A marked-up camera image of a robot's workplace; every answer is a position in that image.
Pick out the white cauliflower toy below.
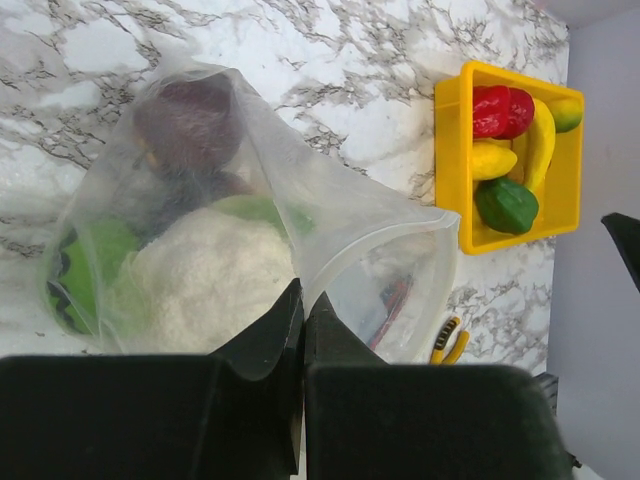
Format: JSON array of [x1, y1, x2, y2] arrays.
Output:
[[102, 195, 296, 353]]

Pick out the dark purple mangosteen toy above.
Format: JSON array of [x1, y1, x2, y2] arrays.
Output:
[[133, 74, 244, 177]]

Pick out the yellow banana toy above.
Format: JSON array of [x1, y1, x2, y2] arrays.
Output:
[[524, 98, 556, 192]]

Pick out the yellow handled pliers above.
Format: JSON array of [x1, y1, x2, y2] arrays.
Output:
[[429, 317, 470, 365]]

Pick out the red black utility knife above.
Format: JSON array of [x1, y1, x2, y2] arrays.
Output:
[[368, 276, 413, 350]]

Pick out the green bell pepper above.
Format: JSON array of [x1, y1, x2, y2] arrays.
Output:
[[474, 176, 539, 235]]

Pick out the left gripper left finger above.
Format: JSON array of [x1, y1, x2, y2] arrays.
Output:
[[1, 281, 304, 479]]

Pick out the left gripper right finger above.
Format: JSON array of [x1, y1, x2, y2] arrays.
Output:
[[305, 297, 572, 479]]

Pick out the green watermelon ball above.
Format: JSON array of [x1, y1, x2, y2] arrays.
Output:
[[44, 217, 139, 335]]

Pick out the red bell pepper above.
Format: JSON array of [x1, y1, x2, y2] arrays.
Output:
[[472, 85, 511, 139]]

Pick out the clear zip top bag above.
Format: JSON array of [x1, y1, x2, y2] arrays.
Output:
[[40, 61, 460, 363]]

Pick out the yellow lemon toy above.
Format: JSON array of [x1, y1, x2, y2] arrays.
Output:
[[470, 141, 517, 181]]

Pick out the yellow plastic tray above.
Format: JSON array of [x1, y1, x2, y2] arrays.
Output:
[[434, 61, 585, 255]]

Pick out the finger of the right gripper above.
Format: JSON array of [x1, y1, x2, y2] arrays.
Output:
[[601, 212, 640, 291]]

